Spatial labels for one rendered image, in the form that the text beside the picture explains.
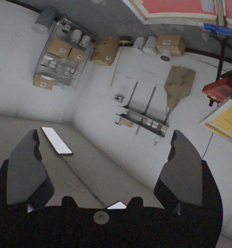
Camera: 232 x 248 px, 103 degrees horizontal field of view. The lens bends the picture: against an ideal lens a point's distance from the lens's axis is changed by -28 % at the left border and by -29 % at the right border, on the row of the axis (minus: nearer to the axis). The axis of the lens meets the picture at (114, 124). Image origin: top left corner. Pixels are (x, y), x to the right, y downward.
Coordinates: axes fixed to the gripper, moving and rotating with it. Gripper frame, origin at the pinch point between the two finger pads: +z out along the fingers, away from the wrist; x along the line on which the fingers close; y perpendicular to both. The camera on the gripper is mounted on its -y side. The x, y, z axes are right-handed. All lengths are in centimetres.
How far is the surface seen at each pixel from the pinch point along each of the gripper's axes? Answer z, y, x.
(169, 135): 173, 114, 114
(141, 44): 293, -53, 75
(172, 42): 224, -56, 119
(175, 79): 215, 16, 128
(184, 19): 68, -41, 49
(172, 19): 75, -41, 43
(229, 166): 76, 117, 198
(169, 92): 214, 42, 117
